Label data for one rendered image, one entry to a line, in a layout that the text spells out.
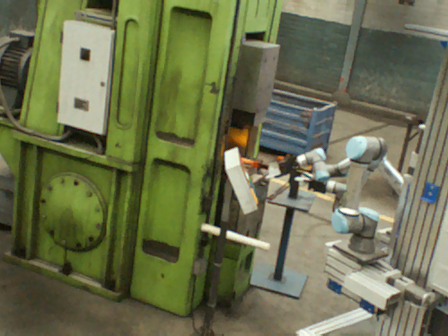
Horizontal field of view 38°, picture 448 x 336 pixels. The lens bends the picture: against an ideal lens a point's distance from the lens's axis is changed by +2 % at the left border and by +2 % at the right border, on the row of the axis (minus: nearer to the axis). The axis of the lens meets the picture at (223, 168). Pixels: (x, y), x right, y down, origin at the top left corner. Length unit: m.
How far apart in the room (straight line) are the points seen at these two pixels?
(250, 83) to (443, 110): 1.16
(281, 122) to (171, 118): 4.16
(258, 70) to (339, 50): 8.30
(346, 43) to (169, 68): 8.39
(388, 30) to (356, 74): 0.91
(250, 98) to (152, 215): 0.99
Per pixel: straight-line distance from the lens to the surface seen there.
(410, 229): 3.69
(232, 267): 4.39
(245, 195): 3.56
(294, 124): 8.03
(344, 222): 3.52
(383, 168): 4.08
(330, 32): 12.32
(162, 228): 4.26
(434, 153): 3.55
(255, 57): 3.99
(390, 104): 11.93
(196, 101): 3.95
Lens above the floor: 2.22
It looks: 17 degrees down
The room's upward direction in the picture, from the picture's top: 9 degrees clockwise
